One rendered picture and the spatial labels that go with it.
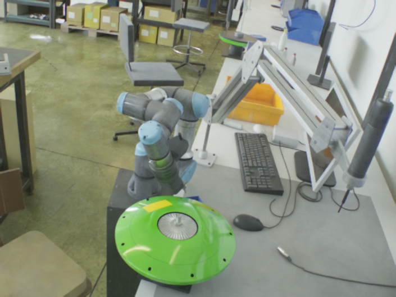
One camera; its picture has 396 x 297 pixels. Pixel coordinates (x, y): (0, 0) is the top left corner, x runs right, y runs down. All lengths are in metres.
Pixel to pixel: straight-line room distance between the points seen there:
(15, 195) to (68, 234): 0.97
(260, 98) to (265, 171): 0.81
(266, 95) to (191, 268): 1.52
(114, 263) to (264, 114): 1.02
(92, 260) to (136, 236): 1.40
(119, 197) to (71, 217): 1.21
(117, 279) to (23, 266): 0.41
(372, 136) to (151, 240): 0.55
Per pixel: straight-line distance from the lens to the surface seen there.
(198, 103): 1.19
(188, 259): 0.90
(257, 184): 1.45
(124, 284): 1.68
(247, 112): 1.93
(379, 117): 0.75
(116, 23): 6.37
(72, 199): 2.74
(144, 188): 1.38
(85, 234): 2.47
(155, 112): 1.01
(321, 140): 0.86
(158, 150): 0.98
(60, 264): 1.49
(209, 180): 1.45
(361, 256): 1.36
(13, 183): 1.53
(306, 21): 4.11
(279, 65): 1.01
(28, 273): 1.48
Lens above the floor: 1.74
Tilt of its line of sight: 32 degrees down
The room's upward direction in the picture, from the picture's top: 10 degrees clockwise
